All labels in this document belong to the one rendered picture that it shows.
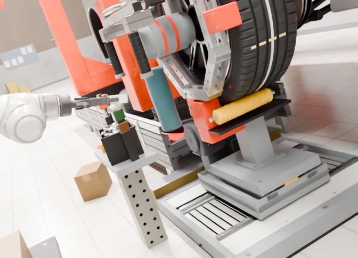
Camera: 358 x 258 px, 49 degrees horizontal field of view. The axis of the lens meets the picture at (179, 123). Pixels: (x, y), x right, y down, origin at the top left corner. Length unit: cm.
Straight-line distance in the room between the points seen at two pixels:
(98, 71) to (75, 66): 22
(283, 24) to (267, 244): 75
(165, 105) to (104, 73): 236
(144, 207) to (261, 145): 57
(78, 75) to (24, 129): 280
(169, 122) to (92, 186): 113
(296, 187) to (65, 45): 276
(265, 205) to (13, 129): 95
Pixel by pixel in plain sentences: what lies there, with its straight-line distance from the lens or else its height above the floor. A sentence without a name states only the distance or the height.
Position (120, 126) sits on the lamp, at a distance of 145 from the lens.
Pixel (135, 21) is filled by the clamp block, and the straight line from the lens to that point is 128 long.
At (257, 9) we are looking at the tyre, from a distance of 132.
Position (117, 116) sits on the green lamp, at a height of 64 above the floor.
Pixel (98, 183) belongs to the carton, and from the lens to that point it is 260.
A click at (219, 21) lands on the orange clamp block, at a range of 121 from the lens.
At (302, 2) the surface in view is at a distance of 174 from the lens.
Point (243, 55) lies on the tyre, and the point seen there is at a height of 71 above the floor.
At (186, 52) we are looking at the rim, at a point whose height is 75.
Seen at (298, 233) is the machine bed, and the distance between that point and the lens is 150.
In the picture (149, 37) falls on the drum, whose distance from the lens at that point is 143.
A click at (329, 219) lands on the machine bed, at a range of 157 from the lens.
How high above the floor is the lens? 88
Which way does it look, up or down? 14 degrees down
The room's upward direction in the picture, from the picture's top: 19 degrees counter-clockwise
